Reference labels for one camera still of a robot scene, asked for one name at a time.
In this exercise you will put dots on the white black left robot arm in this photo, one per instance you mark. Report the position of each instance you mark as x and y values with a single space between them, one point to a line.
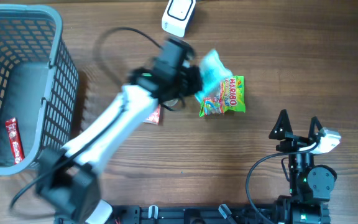
68 178

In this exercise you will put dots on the small red white box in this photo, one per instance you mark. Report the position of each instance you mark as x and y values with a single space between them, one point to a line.
154 118

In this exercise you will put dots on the green Haribo candy bag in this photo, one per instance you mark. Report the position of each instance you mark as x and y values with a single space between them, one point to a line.
226 95

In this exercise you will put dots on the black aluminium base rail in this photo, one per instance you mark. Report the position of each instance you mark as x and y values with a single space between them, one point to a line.
222 214

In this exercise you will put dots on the red Nescafe coffee stick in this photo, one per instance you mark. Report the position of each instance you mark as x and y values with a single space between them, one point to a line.
15 140

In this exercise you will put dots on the green lid jar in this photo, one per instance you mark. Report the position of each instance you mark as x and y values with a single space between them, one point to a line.
171 103

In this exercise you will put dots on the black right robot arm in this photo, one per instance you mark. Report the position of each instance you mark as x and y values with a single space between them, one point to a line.
310 184

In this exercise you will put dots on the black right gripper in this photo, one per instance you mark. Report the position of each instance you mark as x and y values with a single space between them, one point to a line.
294 142

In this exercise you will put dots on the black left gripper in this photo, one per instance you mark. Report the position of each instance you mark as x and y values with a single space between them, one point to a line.
194 84

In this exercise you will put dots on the white barcode scanner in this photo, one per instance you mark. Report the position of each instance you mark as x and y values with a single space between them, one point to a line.
177 16

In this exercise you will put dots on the light blue snack packet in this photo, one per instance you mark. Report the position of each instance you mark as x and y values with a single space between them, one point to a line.
212 72

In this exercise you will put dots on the grey plastic basket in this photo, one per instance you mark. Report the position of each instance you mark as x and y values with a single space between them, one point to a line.
38 82

